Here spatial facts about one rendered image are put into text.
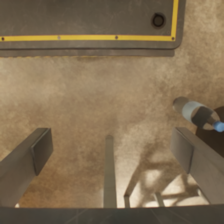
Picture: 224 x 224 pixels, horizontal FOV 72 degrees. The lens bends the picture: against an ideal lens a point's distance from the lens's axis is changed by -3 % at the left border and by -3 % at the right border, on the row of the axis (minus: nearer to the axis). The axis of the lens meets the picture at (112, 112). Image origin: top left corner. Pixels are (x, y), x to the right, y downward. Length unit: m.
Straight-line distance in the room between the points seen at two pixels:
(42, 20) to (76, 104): 0.45
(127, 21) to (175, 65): 0.44
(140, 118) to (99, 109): 0.22
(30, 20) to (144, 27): 0.31
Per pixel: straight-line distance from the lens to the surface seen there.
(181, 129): 0.17
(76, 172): 1.03
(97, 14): 0.50
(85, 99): 0.83
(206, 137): 0.91
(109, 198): 0.53
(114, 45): 0.48
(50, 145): 0.17
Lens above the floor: 0.80
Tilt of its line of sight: 74 degrees down
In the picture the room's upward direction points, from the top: 176 degrees clockwise
